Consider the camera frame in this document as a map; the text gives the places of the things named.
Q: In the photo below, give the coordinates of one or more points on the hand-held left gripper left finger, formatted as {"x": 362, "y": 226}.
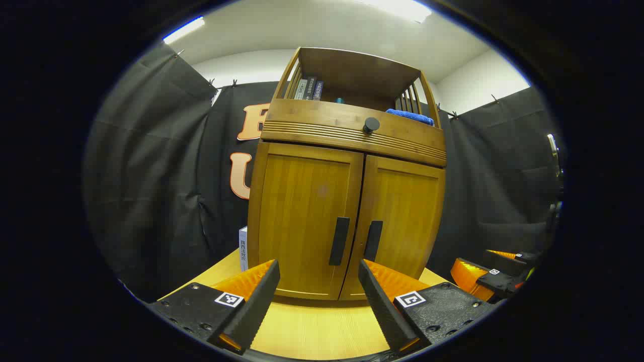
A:
{"x": 256, "y": 311}

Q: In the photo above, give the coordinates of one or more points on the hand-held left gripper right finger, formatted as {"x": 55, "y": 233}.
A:
{"x": 382, "y": 311}

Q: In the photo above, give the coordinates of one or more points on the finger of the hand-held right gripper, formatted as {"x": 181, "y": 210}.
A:
{"x": 508, "y": 257}
{"x": 495, "y": 282}

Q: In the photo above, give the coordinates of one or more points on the wooden cabinet door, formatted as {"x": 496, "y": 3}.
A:
{"x": 302, "y": 211}
{"x": 407, "y": 211}

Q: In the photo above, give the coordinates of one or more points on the wooden double-door shoe cabinet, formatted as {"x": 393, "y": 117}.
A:
{"x": 352, "y": 68}

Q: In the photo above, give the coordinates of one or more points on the white printed box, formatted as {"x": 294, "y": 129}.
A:
{"x": 243, "y": 249}

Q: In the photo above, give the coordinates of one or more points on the blue towel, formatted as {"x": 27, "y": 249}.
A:
{"x": 410, "y": 116}

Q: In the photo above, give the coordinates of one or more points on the black round drawer knob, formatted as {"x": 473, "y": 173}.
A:
{"x": 371, "y": 124}

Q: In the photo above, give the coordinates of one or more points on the wooden ribbed drawer front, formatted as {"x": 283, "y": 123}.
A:
{"x": 312, "y": 120}

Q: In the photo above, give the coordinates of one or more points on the grey book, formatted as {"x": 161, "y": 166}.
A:
{"x": 300, "y": 89}

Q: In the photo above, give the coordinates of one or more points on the blue purple book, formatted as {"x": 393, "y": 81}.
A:
{"x": 318, "y": 91}

